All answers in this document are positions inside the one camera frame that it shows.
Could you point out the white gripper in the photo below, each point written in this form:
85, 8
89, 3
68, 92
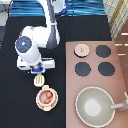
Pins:
46, 63

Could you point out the cream slotted spatula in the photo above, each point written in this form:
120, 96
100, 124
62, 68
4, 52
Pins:
39, 80

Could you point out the pink pot lid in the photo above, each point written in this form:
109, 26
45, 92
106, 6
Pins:
82, 50

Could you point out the cream round plate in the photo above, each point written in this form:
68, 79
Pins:
46, 106

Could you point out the pink toy pot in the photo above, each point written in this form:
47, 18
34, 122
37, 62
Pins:
46, 96

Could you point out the blue white robot base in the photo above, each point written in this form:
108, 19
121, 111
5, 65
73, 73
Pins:
60, 6

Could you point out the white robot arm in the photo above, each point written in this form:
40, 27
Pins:
31, 39

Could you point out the black burner front left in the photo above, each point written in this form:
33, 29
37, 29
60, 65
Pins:
82, 69

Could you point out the black burner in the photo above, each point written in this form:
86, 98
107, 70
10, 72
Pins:
106, 68
82, 69
103, 51

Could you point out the black burner rear right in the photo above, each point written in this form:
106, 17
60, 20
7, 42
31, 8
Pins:
103, 51

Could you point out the pink toy stove top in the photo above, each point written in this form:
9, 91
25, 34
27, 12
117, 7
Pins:
114, 85

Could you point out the black burner front right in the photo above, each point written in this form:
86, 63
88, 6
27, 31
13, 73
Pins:
106, 68

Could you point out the grey toy faucet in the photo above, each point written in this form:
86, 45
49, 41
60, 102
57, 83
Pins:
123, 105

